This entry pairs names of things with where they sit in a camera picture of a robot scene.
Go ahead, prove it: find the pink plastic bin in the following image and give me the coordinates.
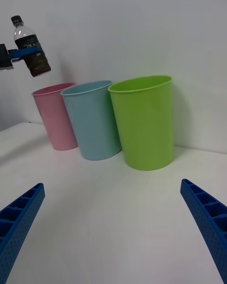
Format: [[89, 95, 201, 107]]
[[31, 82, 79, 151]]

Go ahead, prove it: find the dark drink bottle black cap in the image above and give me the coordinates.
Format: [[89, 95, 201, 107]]
[[10, 15, 52, 78]]

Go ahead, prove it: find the pale blue plastic bin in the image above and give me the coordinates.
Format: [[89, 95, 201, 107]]
[[60, 80, 122, 161]]

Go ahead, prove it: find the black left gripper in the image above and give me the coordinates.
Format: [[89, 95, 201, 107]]
[[0, 43, 45, 71]]

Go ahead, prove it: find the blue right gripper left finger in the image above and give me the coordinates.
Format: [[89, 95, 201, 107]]
[[0, 182, 46, 284]]

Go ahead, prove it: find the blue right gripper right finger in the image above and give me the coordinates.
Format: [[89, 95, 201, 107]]
[[180, 178, 227, 284]]

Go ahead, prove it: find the green plastic bin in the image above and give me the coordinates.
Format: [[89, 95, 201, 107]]
[[107, 74, 176, 171]]

